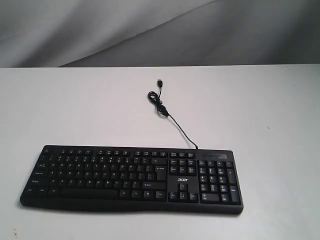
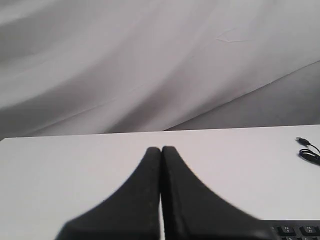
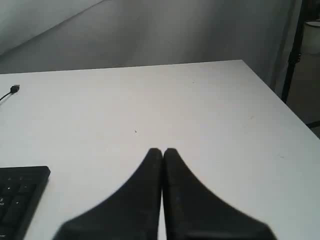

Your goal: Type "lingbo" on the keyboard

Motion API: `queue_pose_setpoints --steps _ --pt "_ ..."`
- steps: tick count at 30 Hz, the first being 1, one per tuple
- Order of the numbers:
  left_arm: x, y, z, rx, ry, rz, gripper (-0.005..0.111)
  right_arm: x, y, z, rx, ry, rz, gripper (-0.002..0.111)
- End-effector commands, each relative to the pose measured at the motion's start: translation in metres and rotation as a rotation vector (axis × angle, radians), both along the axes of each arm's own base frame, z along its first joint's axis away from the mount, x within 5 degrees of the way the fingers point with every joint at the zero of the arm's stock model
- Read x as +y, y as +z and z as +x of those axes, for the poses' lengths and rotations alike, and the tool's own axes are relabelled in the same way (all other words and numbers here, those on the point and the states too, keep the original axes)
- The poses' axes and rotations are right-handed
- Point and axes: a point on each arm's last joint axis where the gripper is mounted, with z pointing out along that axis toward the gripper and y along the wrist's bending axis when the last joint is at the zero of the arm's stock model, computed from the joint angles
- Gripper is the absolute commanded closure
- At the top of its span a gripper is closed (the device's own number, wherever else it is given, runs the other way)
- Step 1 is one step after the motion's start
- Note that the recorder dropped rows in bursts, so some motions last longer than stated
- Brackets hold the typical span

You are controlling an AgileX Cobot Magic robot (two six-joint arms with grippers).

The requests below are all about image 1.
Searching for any black acer keyboard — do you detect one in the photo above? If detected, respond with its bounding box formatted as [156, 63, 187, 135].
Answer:
[20, 145, 244, 215]

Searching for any grey backdrop cloth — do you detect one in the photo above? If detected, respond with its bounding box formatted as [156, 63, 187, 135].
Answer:
[0, 0, 320, 68]

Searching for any black USB cable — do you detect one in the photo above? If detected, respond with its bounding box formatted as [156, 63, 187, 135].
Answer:
[147, 79, 200, 151]

